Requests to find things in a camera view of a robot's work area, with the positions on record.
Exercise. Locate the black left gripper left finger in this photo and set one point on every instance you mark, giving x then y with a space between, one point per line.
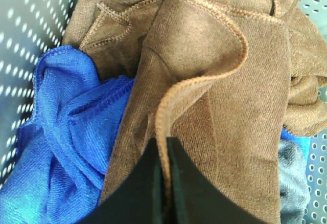
138 199

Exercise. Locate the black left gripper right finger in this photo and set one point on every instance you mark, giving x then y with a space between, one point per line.
194 198

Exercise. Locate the brown microfibre towel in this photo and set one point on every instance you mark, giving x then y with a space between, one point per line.
223 76

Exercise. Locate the blue microfibre towel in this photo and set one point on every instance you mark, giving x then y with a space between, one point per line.
65 147

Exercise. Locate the grey microfibre towel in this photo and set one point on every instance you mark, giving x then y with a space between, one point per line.
293 186

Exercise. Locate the grey perforated laundry basket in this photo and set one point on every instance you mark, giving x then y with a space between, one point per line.
32 27

